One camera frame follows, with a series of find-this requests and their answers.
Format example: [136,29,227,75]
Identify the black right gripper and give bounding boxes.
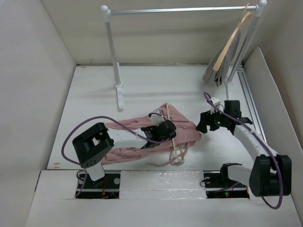
[195,106,229,133]

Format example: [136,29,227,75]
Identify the pink trousers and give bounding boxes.
[101,103,201,167]

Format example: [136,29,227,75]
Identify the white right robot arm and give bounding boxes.
[196,97,292,197]

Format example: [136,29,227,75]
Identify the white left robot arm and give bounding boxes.
[72,120,176,188]

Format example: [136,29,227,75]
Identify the tan wooden hanger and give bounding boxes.
[213,3,252,72]

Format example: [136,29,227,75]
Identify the grey hanging garment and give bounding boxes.
[202,29,241,86]

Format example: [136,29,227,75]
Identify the white clothes rack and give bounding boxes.
[100,0,267,111]

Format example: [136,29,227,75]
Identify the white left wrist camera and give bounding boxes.
[148,109,165,125]

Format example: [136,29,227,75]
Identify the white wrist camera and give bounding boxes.
[148,109,165,125]
[210,97,221,113]

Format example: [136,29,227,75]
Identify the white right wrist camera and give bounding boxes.
[210,97,221,113]

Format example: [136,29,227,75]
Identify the aluminium rail right side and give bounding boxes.
[237,64,267,143]

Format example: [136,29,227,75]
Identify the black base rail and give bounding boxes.
[75,170,250,200]

